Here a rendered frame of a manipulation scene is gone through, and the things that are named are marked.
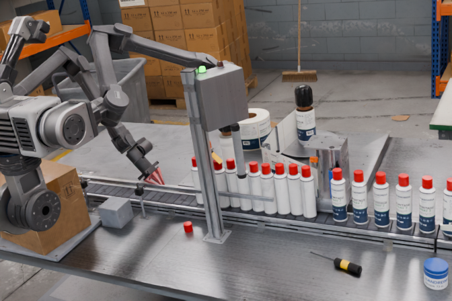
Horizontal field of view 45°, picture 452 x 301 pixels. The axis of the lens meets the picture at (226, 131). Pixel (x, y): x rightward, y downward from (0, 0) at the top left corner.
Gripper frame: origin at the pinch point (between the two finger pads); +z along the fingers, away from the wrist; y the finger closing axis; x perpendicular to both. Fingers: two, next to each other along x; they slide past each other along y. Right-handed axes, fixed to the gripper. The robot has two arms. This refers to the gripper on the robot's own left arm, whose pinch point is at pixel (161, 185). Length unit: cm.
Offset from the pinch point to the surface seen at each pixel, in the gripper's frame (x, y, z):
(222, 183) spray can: -28.4, -3.3, 15.1
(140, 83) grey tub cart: 149, 216, -77
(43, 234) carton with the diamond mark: 20, -45, -17
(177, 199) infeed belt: -2.5, -1.2, 9.0
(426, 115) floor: 7, 313, 120
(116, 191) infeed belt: 22.7, -0.9, -11.5
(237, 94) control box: -64, -8, -6
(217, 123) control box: -55, -15, -3
